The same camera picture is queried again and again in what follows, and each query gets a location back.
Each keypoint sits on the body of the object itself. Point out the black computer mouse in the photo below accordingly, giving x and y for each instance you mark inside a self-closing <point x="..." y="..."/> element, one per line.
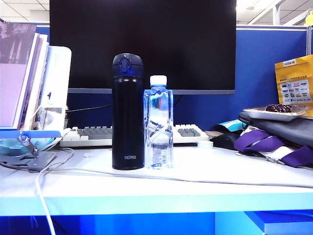
<point x="223" y="142"/>

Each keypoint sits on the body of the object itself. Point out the pink cover book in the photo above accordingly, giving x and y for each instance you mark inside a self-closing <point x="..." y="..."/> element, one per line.
<point x="12" y="85"/>

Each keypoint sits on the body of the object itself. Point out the blue cubicle partition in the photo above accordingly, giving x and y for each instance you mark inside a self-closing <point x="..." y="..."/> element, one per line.
<point x="264" y="61"/>

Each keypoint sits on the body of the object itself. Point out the silver metal book stand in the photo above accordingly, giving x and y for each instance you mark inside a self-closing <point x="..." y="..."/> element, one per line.
<point x="36" y="160"/>

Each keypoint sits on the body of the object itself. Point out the chocolate pastry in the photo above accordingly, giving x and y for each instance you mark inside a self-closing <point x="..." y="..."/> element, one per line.
<point x="278" y="108"/>

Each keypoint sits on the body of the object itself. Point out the blue box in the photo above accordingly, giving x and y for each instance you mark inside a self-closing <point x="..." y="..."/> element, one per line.
<point x="288" y="224"/>

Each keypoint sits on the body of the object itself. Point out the white and grey keyboard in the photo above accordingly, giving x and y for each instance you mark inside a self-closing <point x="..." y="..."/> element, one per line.
<point x="97" y="133"/>

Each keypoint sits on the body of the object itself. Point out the black Thermos flask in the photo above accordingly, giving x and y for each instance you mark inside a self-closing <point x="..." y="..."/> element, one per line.
<point x="128" y="110"/>

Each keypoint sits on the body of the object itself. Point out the teal snack package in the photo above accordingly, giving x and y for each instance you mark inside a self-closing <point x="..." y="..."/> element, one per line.
<point x="231" y="124"/>

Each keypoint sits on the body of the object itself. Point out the purple and white tote bag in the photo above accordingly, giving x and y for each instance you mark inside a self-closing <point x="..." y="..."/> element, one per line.
<point x="256" y="140"/>

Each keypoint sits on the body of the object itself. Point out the silver food tray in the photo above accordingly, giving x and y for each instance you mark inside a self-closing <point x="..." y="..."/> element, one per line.
<point x="271" y="115"/>

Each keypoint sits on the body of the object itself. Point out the clear mineral water bottle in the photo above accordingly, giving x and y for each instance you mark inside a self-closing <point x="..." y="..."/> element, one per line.
<point x="159" y="110"/>

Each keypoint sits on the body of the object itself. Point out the grey laptop sleeve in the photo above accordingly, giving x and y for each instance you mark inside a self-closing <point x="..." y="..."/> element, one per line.
<point x="293" y="129"/>

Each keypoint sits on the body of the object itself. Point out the black computer monitor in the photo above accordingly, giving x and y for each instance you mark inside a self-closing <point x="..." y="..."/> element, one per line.
<point x="176" y="36"/>

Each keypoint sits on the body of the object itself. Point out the white plastic case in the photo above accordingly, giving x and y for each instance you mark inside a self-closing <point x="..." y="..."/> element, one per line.
<point x="61" y="73"/>

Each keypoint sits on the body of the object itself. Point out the light blue face mask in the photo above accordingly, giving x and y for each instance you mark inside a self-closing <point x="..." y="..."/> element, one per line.
<point x="14" y="146"/>

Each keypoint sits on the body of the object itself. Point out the yellow printed bag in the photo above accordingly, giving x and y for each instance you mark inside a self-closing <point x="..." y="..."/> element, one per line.
<point x="293" y="80"/>

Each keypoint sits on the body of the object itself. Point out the yellow duck toy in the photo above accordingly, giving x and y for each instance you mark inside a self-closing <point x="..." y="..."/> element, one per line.
<point x="309" y="19"/>

